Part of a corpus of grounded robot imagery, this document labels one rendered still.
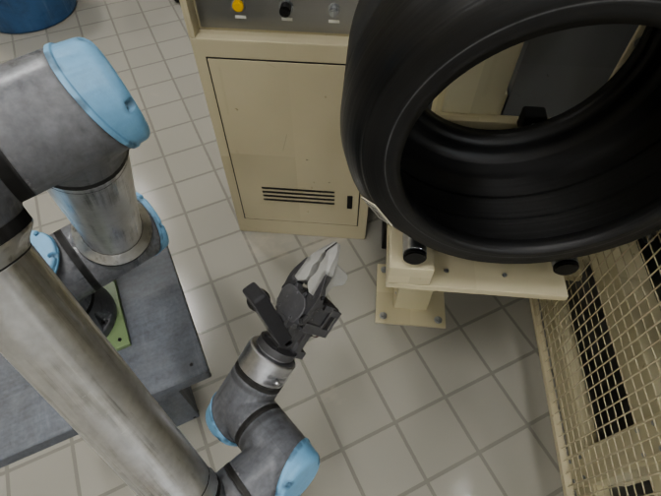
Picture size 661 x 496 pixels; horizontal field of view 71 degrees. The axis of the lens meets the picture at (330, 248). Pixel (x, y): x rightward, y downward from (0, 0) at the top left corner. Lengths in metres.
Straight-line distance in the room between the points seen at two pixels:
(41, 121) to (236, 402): 0.51
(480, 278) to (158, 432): 0.67
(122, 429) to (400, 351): 1.30
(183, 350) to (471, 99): 0.86
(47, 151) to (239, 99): 1.10
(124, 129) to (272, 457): 0.50
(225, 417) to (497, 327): 1.30
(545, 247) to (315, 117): 0.92
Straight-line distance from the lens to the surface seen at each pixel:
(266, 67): 1.46
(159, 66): 3.10
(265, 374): 0.79
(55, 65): 0.51
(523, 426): 1.80
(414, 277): 0.95
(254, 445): 0.79
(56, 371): 0.57
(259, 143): 1.66
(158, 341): 1.20
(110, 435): 0.62
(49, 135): 0.50
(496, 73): 1.07
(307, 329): 0.77
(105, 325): 1.22
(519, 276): 1.05
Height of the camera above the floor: 1.63
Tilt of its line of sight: 55 degrees down
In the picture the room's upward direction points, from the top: straight up
